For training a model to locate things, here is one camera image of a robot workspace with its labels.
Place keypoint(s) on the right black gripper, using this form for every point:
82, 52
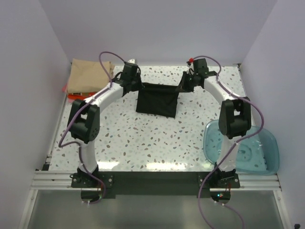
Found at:
183, 86

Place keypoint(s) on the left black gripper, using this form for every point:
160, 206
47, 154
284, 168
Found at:
139, 86

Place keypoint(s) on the black t shirt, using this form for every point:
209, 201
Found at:
157, 99

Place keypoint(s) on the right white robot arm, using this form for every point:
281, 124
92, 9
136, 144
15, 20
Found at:
233, 123

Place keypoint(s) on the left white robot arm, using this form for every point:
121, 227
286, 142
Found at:
84, 122

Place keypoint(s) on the folded beige t shirt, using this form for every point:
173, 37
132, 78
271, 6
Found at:
88, 76

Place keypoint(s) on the folded red orange t shirt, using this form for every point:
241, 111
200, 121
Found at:
80, 96

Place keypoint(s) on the folded pink t shirt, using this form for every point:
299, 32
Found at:
64, 90

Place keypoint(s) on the blue transparent plastic bin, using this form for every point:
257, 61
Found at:
256, 155

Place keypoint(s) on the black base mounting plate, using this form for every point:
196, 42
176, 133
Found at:
111, 184

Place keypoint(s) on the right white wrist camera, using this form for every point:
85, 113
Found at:
190, 64

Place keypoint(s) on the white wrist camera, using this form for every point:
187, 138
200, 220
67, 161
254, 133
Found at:
133, 61
190, 64

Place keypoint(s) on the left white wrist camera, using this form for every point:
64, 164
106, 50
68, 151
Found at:
133, 61

